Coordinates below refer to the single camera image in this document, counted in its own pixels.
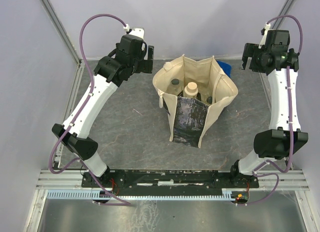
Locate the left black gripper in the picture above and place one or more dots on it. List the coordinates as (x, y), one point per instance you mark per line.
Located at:
(146, 66)

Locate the beige jar wide lid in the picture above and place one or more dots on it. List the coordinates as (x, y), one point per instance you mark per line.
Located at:
(191, 90)

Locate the light blue cable duct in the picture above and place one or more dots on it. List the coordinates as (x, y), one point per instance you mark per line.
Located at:
(162, 193)

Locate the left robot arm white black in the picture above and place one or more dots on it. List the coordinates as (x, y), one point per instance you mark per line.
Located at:
(110, 72)

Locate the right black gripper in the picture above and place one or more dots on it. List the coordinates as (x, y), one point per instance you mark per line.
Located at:
(249, 51)

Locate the blue cloth behind bag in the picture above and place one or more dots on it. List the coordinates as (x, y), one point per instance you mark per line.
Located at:
(227, 68)

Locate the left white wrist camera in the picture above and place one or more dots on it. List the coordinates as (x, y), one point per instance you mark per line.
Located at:
(133, 40)

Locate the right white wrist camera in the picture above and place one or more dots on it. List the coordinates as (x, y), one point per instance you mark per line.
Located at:
(264, 33)

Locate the small circuit board red led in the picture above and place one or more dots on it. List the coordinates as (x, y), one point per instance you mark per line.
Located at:
(241, 198)

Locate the clear square bottle back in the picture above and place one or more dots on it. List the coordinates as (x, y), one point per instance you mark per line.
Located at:
(209, 100)

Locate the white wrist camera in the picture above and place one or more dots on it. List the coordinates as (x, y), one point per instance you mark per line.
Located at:
(133, 40)
(264, 33)

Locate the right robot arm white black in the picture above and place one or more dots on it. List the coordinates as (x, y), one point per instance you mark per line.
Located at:
(284, 137)

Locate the right aluminium frame post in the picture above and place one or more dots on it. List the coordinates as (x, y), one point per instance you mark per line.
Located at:
(276, 22)

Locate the beige canvas tote bag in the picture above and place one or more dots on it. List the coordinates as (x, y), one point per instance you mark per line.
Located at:
(190, 118)

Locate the left aluminium frame post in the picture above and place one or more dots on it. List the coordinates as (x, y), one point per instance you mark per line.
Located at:
(47, 5)

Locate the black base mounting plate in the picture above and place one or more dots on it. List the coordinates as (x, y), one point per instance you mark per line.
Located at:
(130, 178)

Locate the aluminium frame post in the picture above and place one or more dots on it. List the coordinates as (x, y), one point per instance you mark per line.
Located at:
(47, 5)
(276, 22)

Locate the aluminium front rail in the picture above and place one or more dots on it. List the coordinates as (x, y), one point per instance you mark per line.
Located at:
(294, 180)

